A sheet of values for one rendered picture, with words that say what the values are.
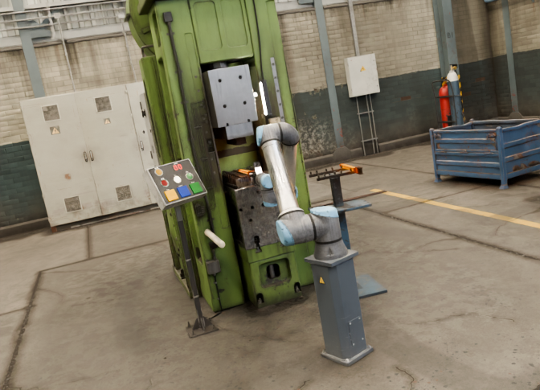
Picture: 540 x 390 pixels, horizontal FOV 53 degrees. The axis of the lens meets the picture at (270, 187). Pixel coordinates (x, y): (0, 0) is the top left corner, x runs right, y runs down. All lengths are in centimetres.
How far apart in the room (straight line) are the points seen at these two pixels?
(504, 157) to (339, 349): 412
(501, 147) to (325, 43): 506
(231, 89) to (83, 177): 554
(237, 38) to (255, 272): 171
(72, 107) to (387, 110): 602
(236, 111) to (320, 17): 710
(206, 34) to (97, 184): 545
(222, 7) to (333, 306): 225
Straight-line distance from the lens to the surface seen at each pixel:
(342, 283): 303
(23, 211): 989
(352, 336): 316
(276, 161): 308
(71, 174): 912
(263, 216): 394
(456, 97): 1077
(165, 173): 365
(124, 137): 912
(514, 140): 692
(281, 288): 411
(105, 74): 978
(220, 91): 387
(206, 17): 407
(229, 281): 418
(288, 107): 417
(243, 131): 390
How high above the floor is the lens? 153
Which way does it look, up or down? 10 degrees down
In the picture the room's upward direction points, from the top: 10 degrees counter-clockwise
